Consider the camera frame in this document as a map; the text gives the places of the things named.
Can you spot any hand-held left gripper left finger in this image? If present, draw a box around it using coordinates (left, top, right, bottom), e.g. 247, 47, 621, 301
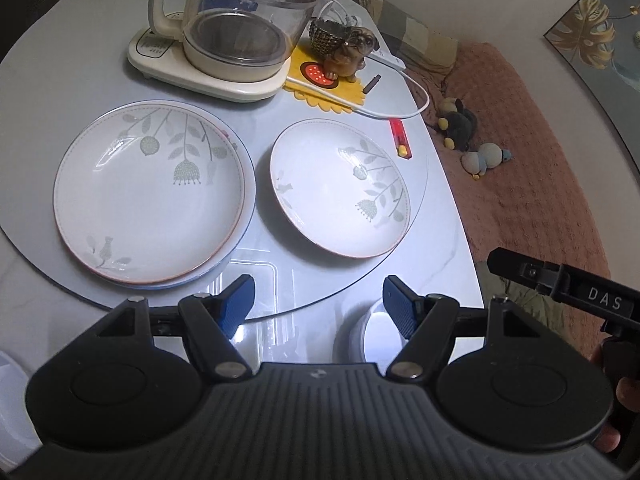
75, 274, 257, 381

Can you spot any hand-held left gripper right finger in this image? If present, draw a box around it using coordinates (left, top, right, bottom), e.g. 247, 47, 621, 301
382, 274, 565, 381

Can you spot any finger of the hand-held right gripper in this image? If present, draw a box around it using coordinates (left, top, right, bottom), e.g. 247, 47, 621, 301
487, 248, 563, 295

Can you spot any white bowl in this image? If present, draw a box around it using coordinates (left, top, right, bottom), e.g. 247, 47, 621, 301
0, 350, 43, 461
334, 299, 407, 365

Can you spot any white floral plate orange rim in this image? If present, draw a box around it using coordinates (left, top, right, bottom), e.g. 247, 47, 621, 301
270, 119, 412, 260
52, 101, 247, 283

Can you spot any person's right hand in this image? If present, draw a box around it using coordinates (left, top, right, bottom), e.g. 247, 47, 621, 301
589, 340, 640, 456

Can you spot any person's olive trouser leg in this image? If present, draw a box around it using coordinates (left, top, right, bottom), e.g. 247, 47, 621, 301
477, 260, 568, 341

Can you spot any pink blanket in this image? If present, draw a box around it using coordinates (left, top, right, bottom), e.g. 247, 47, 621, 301
407, 42, 640, 321

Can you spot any blue-rimmed white plate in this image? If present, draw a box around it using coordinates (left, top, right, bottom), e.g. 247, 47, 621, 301
100, 99, 257, 291

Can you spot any grey-blue plush duck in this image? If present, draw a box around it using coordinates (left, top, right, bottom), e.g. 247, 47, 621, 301
461, 142, 516, 180

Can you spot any black and yellow plush toy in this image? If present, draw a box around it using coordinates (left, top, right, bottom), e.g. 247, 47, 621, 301
436, 97, 478, 151

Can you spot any red lighter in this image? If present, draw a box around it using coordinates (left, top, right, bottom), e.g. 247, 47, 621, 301
389, 117, 414, 160

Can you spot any yellow scalloped mat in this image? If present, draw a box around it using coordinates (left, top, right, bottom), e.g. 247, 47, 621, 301
284, 40, 368, 113

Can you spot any cream kettle base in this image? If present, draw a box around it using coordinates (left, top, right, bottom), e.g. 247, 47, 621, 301
126, 25, 293, 103

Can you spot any brown dog figurine with basket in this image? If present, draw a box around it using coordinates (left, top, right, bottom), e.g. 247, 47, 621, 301
309, 17, 381, 83

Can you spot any plaid cushion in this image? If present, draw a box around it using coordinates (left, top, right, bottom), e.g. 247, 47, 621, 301
356, 0, 460, 68

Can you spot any grey round turntable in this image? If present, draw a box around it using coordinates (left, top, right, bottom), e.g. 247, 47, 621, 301
0, 10, 432, 322

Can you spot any glass kettle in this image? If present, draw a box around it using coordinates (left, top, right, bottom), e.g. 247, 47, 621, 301
148, 0, 347, 81

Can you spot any white power cable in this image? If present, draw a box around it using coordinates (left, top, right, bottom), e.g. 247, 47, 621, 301
285, 0, 431, 120

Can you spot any framed leaf wall picture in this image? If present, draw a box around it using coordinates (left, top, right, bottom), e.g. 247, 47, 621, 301
544, 0, 640, 151

